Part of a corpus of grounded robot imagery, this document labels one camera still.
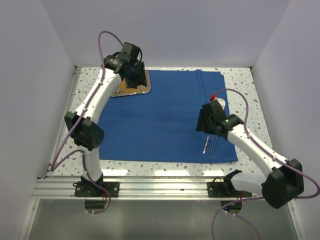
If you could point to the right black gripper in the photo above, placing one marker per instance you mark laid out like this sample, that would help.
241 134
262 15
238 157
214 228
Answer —
201 125

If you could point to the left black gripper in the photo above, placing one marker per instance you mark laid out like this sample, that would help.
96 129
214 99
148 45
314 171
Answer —
141 79

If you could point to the steel scalpel handle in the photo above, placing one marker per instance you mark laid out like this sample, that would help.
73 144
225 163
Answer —
206 144

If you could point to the steel instrument tray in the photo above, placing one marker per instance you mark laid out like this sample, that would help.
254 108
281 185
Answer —
141 89

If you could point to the thin steel tweezers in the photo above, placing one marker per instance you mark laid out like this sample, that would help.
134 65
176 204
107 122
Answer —
213 145

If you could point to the blue surgical cloth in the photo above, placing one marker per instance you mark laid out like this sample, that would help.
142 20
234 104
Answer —
160 126

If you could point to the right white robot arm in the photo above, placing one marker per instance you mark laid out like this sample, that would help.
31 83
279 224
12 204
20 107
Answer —
281 180

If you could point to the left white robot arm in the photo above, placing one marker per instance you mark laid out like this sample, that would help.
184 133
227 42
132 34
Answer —
123 66

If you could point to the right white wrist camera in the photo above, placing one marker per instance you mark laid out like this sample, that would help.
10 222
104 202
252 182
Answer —
221 101

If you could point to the steel ring-handled scissors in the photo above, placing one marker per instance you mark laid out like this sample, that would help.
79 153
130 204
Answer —
117 92

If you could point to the aluminium left side rail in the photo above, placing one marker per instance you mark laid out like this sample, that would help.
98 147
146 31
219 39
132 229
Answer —
74 82

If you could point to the aluminium rail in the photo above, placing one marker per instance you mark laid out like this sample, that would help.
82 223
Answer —
130 188
74 82

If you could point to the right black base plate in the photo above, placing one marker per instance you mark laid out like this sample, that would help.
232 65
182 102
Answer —
218 188

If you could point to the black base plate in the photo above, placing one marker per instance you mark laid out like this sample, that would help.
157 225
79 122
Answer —
218 188
86 189

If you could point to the aluminium front rail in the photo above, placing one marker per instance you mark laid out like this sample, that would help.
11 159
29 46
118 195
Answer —
130 188

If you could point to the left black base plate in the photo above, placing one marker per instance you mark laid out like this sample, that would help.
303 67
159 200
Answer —
86 189

